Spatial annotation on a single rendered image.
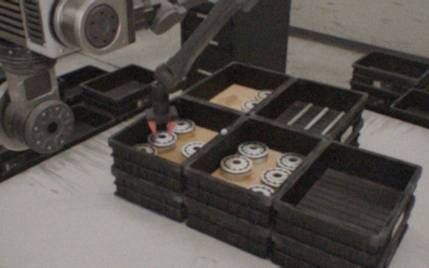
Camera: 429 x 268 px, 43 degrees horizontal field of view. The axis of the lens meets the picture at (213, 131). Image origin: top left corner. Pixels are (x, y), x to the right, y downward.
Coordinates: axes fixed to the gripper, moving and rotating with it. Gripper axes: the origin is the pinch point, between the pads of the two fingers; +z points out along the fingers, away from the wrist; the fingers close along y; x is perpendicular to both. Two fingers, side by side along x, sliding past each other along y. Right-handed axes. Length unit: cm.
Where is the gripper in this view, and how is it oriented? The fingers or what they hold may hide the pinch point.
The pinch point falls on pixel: (161, 135)
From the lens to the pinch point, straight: 188.9
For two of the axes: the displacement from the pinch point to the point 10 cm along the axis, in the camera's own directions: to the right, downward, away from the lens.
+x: 2.5, 4.9, -8.4
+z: -0.1, 8.7, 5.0
